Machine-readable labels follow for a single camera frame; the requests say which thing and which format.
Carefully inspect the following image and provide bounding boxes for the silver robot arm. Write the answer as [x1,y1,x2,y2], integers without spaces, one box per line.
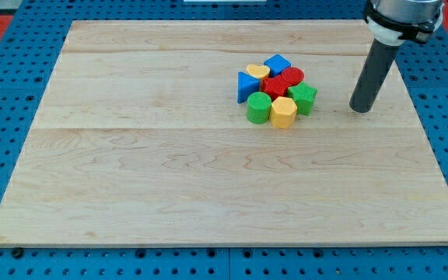
[363,0,444,47]

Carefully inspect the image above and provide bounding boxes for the blue cube block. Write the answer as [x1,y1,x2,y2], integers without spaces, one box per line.
[264,54,291,78]

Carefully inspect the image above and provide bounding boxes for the red circle block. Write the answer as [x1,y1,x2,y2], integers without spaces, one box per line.
[281,67,305,86]

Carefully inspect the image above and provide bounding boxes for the green cylinder block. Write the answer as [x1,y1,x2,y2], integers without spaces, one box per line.
[247,92,271,124]

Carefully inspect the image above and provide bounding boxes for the blue triangle block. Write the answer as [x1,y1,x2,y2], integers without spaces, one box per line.
[236,72,260,103]

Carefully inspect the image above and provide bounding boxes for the yellow hexagon block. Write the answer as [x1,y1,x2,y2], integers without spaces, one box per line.
[269,96,297,129]

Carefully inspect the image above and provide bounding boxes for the red star-shaped block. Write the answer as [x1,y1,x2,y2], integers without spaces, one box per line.
[261,75,290,101]

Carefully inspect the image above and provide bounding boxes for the yellow heart block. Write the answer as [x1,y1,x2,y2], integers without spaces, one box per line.
[246,64,271,81]

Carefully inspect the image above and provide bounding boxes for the light wooden board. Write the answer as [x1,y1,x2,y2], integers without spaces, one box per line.
[0,20,448,248]

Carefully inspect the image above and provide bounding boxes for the green star block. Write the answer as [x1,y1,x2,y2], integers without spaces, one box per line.
[287,82,318,116]

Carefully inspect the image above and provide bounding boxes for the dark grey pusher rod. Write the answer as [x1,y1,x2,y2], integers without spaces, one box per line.
[349,39,399,114]

